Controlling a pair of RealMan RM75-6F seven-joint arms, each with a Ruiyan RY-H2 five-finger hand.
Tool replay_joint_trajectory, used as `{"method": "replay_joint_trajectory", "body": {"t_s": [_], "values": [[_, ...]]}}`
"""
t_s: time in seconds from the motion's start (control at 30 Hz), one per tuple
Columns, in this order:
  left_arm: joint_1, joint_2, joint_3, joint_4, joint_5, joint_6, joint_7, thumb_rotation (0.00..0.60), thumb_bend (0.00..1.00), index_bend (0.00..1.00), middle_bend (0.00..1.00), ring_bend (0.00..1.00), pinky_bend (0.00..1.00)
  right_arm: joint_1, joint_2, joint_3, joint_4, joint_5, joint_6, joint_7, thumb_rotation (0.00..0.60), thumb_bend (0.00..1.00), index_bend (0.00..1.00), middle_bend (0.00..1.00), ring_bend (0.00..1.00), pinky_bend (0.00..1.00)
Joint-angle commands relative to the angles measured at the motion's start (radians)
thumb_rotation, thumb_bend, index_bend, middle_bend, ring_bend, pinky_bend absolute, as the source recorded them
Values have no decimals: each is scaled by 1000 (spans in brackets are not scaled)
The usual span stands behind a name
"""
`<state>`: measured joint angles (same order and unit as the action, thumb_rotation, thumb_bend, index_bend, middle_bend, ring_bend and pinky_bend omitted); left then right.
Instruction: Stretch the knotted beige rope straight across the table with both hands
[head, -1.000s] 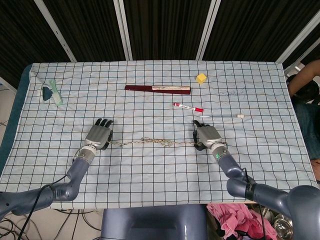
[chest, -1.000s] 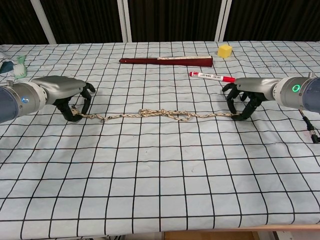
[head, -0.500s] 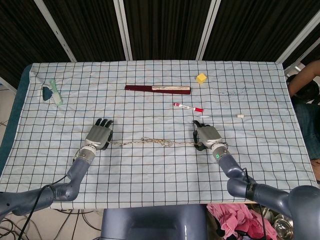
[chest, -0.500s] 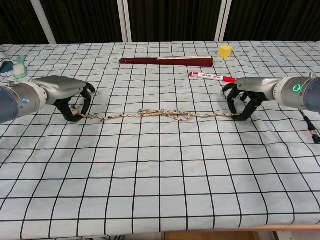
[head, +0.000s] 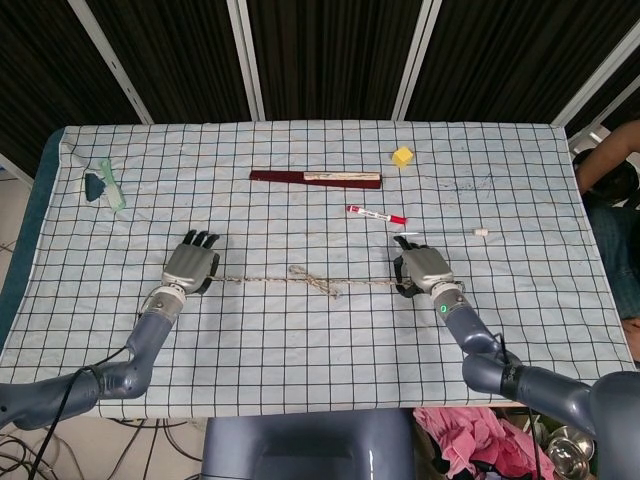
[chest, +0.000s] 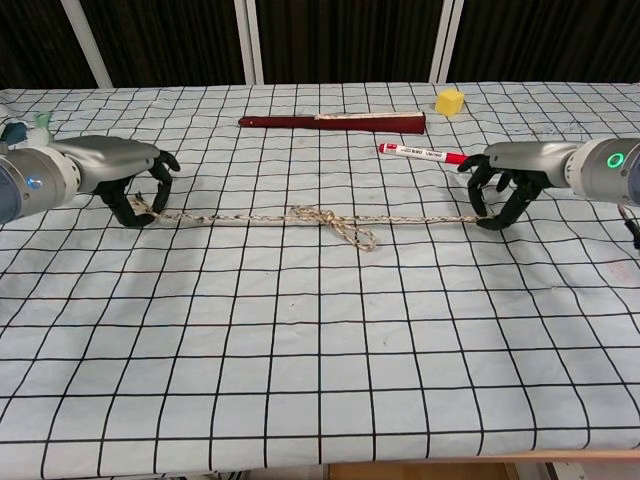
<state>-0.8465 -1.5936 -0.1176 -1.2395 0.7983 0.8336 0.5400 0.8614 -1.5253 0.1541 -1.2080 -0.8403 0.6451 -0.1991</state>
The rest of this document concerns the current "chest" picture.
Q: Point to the red and white marker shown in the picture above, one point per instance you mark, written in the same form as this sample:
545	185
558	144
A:
420	153

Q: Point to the white slanted frame post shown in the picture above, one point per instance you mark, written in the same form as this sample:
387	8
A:
86	42
448	40

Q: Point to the dark teal cloth piece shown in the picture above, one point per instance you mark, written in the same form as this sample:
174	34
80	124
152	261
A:
13	132

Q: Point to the green white brush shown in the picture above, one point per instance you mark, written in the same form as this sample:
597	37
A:
43	128

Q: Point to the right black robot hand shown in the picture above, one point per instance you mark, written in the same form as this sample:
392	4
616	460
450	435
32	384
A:
525	156

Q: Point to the white upright frame post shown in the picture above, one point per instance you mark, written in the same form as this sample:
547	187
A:
253	40

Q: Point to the white black grid tablecloth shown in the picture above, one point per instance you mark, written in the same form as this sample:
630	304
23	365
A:
320	325

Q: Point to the wooden table edge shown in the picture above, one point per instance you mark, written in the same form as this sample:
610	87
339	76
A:
570	454

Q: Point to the dark red folded fan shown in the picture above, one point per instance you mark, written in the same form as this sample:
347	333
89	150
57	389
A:
350	125

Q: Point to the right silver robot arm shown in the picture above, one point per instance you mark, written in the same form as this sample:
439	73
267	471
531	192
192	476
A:
605	170

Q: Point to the yellow foam cube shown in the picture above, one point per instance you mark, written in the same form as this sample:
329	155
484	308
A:
448	103

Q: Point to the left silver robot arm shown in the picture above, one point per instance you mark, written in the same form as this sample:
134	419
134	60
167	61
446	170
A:
35	175

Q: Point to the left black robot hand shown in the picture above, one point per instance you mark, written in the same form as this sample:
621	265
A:
100	160

